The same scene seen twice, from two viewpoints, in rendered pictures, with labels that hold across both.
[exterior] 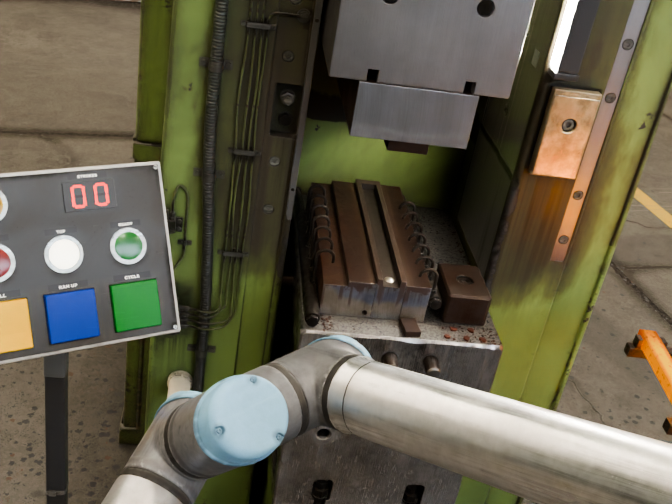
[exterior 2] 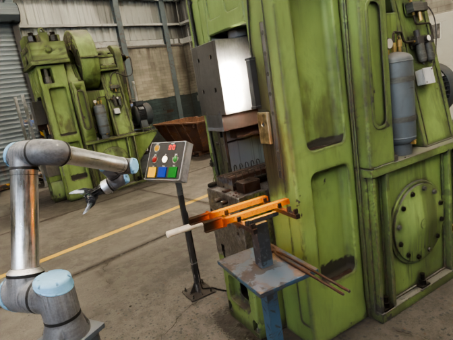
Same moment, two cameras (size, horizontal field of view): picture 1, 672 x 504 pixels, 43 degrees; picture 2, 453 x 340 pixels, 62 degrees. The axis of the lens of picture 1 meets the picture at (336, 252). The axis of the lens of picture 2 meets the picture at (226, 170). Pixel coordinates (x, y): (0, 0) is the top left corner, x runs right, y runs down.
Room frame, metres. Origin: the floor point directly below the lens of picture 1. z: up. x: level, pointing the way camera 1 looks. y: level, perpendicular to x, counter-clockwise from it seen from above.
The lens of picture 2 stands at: (0.64, -2.20, 1.52)
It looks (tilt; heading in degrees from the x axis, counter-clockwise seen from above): 12 degrees down; 71
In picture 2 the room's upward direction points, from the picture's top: 9 degrees counter-clockwise
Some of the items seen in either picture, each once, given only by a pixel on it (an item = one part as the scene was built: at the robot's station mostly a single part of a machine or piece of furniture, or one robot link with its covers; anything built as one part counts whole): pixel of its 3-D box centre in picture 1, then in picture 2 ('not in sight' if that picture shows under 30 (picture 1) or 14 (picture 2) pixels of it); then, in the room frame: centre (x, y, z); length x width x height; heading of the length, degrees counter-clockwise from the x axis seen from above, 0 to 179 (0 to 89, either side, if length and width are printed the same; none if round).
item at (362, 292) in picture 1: (363, 242); (252, 173); (1.55, -0.05, 0.96); 0.42 x 0.20 x 0.09; 10
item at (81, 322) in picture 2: not in sight; (65, 323); (0.37, -0.57, 0.65); 0.19 x 0.19 x 0.10
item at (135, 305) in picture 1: (135, 305); (172, 172); (1.12, 0.30, 1.01); 0.07 x 0.05 x 0.07; 125
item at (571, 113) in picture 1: (564, 133); (265, 127); (1.52, -0.38, 1.27); 0.09 x 0.02 x 0.17; 100
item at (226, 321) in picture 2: not in sight; (240, 322); (1.29, -0.09, 0.01); 0.58 x 0.39 x 0.01; 100
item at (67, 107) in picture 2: not in sight; (94, 110); (0.84, 5.33, 1.45); 2.18 x 1.23 x 2.89; 21
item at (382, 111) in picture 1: (396, 73); (244, 117); (1.55, -0.05, 1.32); 0.42 x 0.20 x 0.10; 10
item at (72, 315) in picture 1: (71, 315); (162, 172); (1.06, 0.38, 1.01); 0.07 x 0.05 x 0.07; 125
